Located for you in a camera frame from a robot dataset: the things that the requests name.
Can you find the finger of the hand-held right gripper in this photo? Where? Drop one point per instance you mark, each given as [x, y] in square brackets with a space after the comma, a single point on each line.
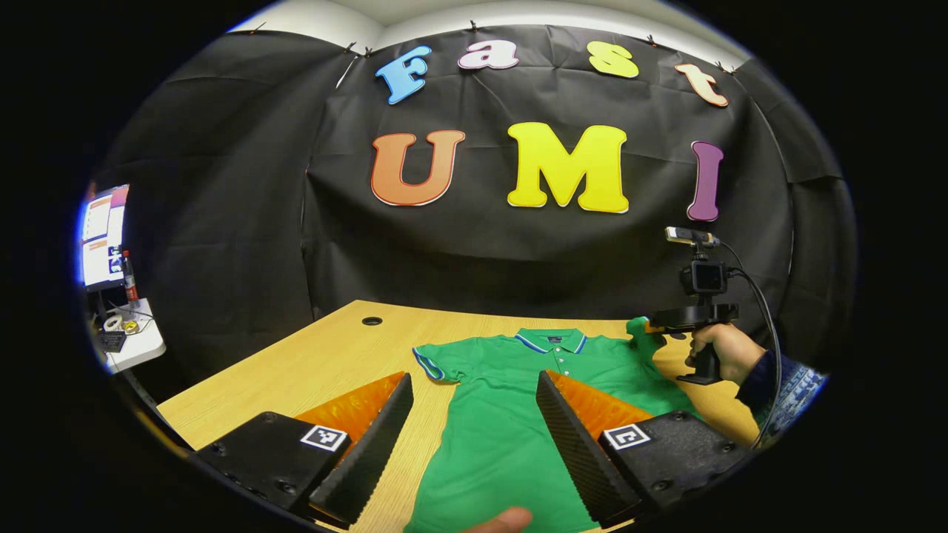
[655, 326]

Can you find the computer monitor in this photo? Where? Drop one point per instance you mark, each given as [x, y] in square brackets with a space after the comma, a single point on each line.
[104, 237]

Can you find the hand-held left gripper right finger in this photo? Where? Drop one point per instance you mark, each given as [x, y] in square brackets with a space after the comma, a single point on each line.
[578, 451]

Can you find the white side table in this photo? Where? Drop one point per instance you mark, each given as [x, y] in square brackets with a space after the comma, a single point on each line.
[141, 348]

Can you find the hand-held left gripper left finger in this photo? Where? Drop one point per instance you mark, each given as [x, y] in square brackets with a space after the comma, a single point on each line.
[370, 459]

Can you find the red bottle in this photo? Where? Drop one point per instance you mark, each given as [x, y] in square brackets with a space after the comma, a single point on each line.
[130, 277]

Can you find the black backdrop cloth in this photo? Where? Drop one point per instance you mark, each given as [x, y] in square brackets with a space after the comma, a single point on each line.
[518, 259]

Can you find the green T-shirt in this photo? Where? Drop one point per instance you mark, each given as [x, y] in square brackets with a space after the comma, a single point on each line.
[503, 414]

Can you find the white tape roll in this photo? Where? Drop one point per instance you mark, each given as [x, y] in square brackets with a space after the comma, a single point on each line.
[112, 323]

